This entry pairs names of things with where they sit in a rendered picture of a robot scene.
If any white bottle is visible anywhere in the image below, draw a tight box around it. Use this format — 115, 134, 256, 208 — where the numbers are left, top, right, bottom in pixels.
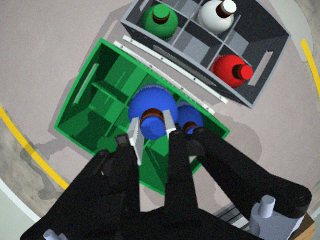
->
193, 0, 236, 35

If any red bottle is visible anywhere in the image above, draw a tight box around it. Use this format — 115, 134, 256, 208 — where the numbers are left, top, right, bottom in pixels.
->
209, 55, 253, 88

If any green plastic crate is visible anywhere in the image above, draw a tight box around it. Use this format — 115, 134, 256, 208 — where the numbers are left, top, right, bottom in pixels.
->
54, 38, 230, 196

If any blue plastic bottle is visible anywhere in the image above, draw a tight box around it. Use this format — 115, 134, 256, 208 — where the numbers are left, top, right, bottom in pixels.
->
177, 100, 204, 134
128, 83, 178, 140

